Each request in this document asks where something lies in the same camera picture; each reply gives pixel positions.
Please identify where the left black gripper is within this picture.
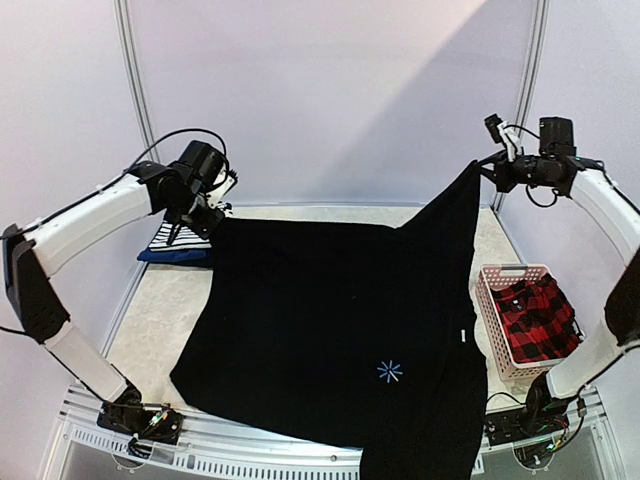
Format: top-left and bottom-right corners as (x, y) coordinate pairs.
(168, 186), (226, 240)

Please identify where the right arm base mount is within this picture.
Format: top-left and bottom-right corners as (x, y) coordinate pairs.
(484, 374), (586, 453)

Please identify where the red black plaid shirt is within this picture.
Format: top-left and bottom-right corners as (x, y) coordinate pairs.
(491, 274), (583, 364)

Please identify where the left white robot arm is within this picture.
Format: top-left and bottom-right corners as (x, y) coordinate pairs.
(1, 140), (237, 434)

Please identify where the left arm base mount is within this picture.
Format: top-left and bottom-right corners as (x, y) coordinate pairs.
(97, 382), (185, 445)

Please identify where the black white striped tank top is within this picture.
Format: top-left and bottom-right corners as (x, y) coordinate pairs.
(148, 222), (211, 252)

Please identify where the pink perforated laundry basket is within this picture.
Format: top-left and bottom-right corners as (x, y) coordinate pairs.
(475, 264), (564, 381)

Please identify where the left aluminium corner post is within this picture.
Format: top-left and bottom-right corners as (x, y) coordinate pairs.
(113, 0), (155, 147)

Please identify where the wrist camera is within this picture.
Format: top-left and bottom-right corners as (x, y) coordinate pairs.
(484, 114), (522, 162)
(206, 167), (238, 208)

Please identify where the right aluminium corner post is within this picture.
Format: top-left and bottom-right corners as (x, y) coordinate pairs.
(492, 0), (550, 214)

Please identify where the black garment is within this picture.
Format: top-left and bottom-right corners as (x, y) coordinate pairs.
(170, 162), (488, 479)

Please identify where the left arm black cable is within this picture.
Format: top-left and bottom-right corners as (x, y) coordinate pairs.
(122, 128), (231, 174)

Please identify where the aluminium front rail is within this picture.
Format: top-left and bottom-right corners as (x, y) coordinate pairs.
(41, 386), (626, 479)

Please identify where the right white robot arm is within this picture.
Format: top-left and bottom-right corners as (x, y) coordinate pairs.
(480, 114), (639, 436)

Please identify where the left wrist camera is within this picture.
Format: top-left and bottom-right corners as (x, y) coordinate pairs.
(206, 167), (238, 208)

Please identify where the aluminium corner post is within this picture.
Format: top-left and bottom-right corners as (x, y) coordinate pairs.
(492, 0), (550, 214)
(113, 0), (155, 147)

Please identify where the folded blue garment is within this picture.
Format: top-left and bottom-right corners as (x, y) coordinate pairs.
(137, 249), (213, 268)

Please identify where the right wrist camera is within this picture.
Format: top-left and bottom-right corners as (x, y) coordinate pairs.
(484, 114), (522, 162)

